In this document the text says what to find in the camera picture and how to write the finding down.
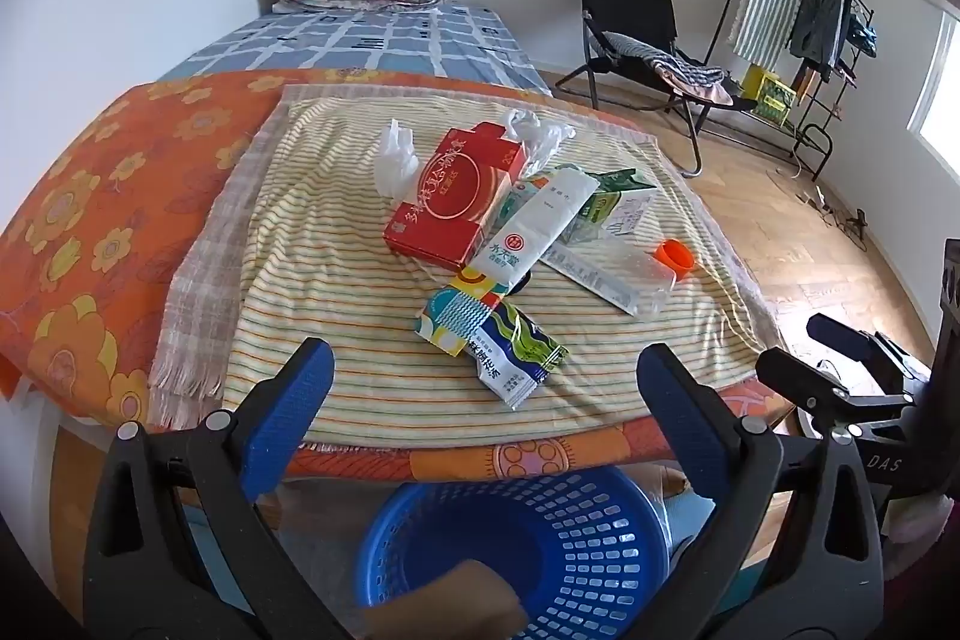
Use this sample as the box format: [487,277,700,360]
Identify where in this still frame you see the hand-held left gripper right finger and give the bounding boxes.
[634,342,905,640]

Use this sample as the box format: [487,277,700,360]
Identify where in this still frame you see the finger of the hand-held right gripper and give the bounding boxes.
[807,312,912,386]
[756,347,916,438]

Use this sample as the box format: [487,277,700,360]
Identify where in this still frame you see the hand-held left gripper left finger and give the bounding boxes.
[82,336,368,640]

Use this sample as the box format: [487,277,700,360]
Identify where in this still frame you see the clear bottle with orange cap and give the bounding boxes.
[600,239,697,315]

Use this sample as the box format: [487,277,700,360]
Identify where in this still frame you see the green and white snack packet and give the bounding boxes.
[469,302,569,412]

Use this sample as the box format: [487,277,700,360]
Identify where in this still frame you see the colourful patterned packet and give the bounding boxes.
[412,271,511,356]

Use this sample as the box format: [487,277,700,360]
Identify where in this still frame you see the blue plastic basket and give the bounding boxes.
[354,466,672,640]

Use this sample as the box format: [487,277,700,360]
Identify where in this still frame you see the green and white carton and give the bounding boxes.
[559,167,657,245]

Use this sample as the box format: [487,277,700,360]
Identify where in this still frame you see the long white box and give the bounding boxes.
[465,166,601,296]

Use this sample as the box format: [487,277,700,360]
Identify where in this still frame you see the white plastic bag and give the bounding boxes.
[377,119,421,199]

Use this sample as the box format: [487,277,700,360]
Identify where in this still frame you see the red cardboard box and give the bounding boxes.
[382,121,526,272]

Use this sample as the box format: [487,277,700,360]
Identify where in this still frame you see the clear plastic bag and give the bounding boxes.
[501,110,577,180]

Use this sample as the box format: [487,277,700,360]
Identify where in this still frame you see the yellow striped blanket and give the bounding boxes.
[225,98,781,450]

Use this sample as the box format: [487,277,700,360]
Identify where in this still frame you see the black metal drying rack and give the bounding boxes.
[709,0,878,184]

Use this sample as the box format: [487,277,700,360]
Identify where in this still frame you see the yellow plastic crate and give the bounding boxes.
[739,64,797,127]

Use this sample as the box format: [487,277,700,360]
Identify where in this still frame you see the window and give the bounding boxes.
[907,0,960,176]

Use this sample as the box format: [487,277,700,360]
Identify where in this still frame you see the orange floral blanket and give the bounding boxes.
[0,70,788,483]

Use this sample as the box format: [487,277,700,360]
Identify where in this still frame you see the pink cloth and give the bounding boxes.
[656,62,736,103]

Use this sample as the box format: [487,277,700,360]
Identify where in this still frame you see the teal garment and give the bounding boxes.
[847,6,878,58]

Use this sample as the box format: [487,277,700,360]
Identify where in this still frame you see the dark jacket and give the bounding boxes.
[789,0,852,82]

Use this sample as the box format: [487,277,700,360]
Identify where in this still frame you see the striped cloth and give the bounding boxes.
[607,31,725,86]

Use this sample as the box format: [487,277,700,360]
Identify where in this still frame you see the blue checked bedsheet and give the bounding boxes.
[154,2,556,100]

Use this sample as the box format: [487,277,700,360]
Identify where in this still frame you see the black folding chair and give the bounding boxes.
[555,0,758,176]

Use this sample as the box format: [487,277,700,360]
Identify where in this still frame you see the cables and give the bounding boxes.
[802,182,871,236]

